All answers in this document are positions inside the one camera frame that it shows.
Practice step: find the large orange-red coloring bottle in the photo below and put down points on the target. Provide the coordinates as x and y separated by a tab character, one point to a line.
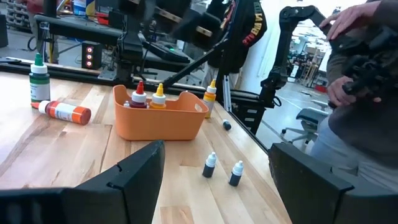
66	112

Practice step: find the storage shelf with bins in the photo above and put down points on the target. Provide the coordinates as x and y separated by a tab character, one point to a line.
15	15

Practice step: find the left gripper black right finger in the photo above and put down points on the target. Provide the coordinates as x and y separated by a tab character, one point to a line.
304	186

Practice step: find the small red label dropper bottle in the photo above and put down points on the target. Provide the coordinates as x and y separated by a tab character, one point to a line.
209	169

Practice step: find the large dark red coloring bottle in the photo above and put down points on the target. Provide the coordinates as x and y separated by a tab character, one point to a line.
138	98

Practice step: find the black vertical pole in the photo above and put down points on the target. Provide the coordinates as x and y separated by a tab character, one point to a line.
49	7

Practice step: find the orange plastic basket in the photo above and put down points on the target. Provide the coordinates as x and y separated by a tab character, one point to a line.
161	124

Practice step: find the large yellow food coloring bottle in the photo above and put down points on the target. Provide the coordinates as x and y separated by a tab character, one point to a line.
210	99
158	101

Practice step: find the black control box with labels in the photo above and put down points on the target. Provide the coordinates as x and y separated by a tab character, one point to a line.
248	119

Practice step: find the large green food coloring bottle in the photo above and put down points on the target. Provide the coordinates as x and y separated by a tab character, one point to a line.
39	87

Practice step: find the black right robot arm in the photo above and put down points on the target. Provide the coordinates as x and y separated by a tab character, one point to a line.
130	49

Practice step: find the small purple label dropper bottle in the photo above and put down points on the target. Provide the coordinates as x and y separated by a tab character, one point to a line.
234	179

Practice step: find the silver aluminium extrusion post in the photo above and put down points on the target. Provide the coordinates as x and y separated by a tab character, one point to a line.
227	93

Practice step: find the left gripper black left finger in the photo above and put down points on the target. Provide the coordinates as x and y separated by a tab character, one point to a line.
124	199

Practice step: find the person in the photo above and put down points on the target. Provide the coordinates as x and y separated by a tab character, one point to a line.
34	4
367	130
245	31

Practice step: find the dark grey side table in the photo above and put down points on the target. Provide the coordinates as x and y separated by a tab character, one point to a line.
81	29

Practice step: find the grey office chair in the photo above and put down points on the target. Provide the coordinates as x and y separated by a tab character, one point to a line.
308	116

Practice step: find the black computer tower with lights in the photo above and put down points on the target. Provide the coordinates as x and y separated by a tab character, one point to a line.
91	56

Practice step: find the person's hand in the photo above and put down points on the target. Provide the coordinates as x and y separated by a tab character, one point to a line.
351	17
339	91

